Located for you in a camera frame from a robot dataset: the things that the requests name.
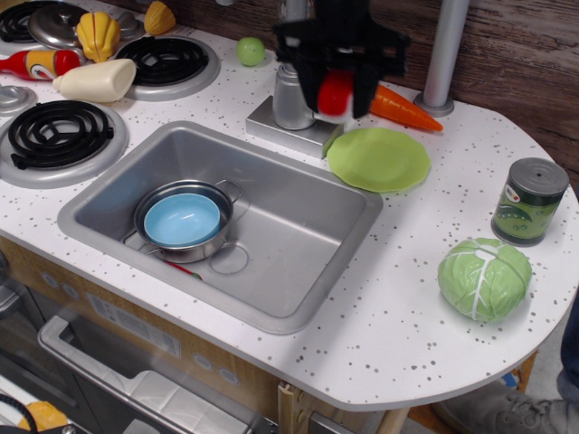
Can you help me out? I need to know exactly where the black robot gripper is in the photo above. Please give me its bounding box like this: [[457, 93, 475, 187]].
[[273, 1, 410, 118]]

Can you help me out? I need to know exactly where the red white toy sushi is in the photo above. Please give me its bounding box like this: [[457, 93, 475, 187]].
[[318, 70, 354, 124]]

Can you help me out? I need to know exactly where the light green toy plate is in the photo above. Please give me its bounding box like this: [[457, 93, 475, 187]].
[[327, 127, 431, 193]]

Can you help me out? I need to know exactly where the orange toy carrot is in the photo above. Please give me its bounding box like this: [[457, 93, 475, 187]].
[[370, 85, 443, 132]]

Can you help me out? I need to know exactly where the silver toy faucet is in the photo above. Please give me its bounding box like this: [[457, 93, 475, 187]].
[[246, 62, 344, 159]]

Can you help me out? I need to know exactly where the green toy apple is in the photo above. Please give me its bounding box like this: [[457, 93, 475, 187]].
[[236, 37, 265, 67]]

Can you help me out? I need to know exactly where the silver vertical pole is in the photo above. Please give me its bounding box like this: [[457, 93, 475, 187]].
[[414, 0, 470, 118]]

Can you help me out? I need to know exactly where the silver toy sink basin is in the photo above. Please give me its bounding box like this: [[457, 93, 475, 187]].
[[58, 121, 383, 334]]

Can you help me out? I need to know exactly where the silver metal pot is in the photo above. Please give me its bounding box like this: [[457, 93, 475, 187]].
[[133, 180, 242, 264]]

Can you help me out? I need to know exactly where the middle black stove burner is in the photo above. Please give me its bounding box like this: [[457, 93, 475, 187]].
[[116, 36, 220, 102]]

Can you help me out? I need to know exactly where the black stove burner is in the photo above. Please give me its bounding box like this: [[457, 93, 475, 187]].
[[1, 100, 128, 189], [116, 36, 220, 102]]

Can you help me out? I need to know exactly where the light blue toy bowl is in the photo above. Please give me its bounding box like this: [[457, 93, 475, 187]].
[[144, 193, 221, 248]]

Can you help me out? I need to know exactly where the green toy pea can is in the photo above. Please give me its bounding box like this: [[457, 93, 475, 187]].
[[491, 157, 569, 247]]

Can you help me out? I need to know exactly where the yellow toy bell pepper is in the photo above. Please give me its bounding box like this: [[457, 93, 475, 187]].
[[76, 11, 121, 62]]

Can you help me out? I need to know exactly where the green toy cabbage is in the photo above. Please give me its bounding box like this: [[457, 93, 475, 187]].
[[438, 238, 532, 323]]

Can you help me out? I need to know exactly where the red toy utensil under pot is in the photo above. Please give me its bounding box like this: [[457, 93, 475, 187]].
[[164, 260, 203, 281]]

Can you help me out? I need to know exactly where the silver pot lid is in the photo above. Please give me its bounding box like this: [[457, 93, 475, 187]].
[[28, 2, 87, 50]]

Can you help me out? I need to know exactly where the front black stove burner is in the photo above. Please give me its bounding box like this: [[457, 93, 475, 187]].
[[1, 100, 128, 189]]

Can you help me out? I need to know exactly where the red toy ketchup bottle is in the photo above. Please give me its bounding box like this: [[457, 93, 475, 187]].
[[1, 50, 81, 80]]

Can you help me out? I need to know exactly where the silver stove knob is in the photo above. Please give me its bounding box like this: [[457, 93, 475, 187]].
[[0, 86, 37, 117]]

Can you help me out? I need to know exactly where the back left black burner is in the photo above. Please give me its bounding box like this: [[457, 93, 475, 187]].
[[1, 1, 64, 43]]

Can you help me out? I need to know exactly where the grey shoe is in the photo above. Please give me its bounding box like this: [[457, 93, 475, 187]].
[[432, 382, 578, 433]]

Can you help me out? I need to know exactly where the yellow toy on floor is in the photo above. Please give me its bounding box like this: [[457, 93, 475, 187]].
[[25, 401, 68, 432]]

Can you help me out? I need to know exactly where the silver oven door handle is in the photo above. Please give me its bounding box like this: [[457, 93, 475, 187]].
[[38, 316, 279, 433]]

